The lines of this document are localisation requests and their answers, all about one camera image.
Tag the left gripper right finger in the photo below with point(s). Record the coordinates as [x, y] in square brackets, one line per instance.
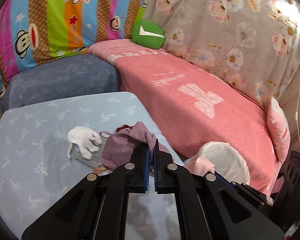
[171, 178]

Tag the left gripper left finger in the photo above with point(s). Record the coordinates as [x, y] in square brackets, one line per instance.
[108, 204]

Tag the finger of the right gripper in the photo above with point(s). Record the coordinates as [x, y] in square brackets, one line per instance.
[223, 180]

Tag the mauve purple cloth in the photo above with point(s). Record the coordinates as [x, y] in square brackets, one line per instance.
[120, 146]

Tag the pink cloth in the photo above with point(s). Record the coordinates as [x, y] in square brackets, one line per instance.
[199, 165]

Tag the dark red velvet scrunchie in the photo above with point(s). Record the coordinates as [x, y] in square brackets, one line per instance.
[124, 128]

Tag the pink blanket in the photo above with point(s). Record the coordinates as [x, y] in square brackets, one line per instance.
[192, 107]

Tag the small pink pillow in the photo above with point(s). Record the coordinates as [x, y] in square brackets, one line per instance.
[279, 129]

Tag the light blue palm-print sheet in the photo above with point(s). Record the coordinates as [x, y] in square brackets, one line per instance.
[35, 171]

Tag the blue-grey velvet pillow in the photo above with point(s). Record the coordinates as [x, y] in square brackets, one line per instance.
[77, 75]

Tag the green round check cushion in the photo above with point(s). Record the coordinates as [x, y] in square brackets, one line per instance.
[147, 34]

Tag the grey floral quilt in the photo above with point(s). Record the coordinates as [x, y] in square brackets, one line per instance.
[253, 45]

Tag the colourful monkey print pillow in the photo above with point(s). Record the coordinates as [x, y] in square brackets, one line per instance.
[34, 32]

